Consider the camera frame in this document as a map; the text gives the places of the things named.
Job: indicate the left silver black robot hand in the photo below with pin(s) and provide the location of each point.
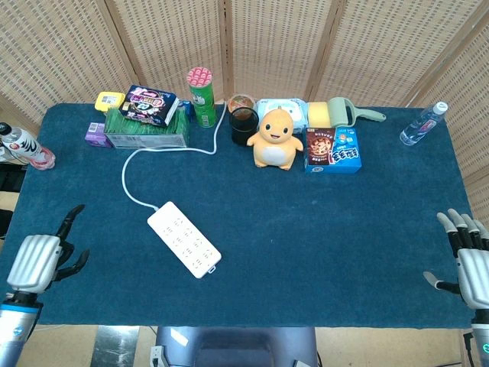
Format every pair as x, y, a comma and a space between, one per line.
36, 262

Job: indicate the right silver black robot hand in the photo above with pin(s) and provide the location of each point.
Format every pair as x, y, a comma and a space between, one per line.
469, 264

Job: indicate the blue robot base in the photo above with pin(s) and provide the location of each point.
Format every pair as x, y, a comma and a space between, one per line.
237, 346

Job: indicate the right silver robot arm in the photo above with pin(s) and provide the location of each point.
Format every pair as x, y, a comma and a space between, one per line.
480, 336

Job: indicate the white power strip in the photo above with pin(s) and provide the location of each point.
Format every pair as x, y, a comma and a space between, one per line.
184, 239

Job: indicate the white drink bottle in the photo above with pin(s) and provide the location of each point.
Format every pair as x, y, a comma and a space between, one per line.
26, 147

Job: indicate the small purple box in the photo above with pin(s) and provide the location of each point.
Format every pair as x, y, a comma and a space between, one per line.
97, 134

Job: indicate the clear water bottle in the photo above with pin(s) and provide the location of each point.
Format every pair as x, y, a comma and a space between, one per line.
423, 124

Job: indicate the green packet box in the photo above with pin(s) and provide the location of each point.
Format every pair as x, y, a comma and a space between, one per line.
147, 132

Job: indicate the yellow lidded container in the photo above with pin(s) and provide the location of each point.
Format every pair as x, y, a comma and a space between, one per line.
109, 101

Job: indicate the blue cookie box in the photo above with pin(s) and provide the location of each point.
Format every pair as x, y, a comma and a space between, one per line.
331, 150

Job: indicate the dark sanitary pad pack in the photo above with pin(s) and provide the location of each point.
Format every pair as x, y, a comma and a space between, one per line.
149, 105

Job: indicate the green lint roller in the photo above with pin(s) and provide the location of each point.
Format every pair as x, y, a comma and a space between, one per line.
345, 112

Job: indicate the blue carpet mat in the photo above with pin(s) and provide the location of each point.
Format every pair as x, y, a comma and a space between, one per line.
244, 237

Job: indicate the yellow sponge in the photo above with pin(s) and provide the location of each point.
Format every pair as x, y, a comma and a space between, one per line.
319, 114

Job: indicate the small blue box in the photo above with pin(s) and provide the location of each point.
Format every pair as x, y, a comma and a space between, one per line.
187, 107

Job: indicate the orange dinosaur plush toy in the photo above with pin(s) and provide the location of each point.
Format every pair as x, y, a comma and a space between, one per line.
274, 139

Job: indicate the wet wipes pack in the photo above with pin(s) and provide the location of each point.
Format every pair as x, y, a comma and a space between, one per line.
296, 108

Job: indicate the green chips can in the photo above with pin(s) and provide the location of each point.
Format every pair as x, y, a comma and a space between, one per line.
201, 97

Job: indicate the black mesh cup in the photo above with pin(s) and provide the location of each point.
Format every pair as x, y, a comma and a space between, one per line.
241, 126

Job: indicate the orange lidded snack cup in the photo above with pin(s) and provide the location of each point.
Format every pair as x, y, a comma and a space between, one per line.
241, 101

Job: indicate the woven folding screen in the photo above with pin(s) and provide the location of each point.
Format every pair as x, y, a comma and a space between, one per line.
244, 49

